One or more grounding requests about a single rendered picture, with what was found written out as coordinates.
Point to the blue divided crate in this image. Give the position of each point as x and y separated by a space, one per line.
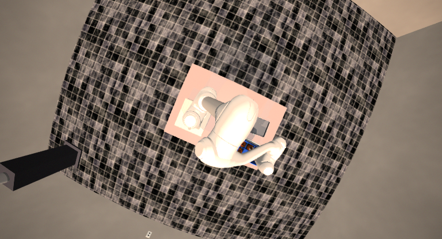
245 149

